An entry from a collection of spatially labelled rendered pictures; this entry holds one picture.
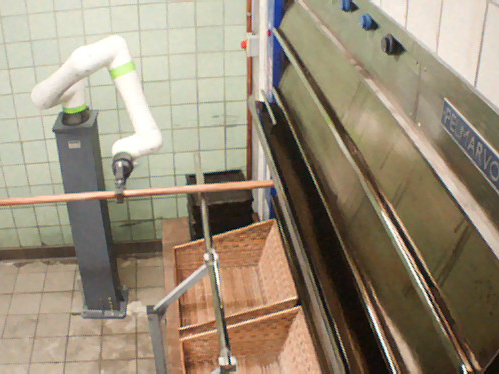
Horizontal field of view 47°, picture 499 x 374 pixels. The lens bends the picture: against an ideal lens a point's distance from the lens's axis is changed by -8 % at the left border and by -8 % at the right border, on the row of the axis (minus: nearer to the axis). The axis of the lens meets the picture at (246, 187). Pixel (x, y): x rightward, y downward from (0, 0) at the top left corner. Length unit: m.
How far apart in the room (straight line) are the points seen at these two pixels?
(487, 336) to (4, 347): 2.97
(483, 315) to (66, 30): 2.83
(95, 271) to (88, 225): 0.31
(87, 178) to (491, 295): 2.41
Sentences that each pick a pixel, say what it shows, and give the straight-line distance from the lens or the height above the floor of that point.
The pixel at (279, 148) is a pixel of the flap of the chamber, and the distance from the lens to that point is 2.20.
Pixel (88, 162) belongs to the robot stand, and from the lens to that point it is 3.06.
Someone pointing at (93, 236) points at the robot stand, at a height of 0.56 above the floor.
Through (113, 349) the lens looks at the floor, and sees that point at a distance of 3.43.
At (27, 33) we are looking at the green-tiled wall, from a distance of 3.46.
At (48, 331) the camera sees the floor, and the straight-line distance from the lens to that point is 3.61.
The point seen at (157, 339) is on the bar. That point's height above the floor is 0.81.
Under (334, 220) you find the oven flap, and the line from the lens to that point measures 1.73.
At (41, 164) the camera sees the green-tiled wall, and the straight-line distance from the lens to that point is 3.77.
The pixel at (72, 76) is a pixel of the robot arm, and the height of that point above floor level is 1.56.
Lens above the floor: 2.44
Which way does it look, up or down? 31 degrees down
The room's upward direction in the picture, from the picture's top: straight up
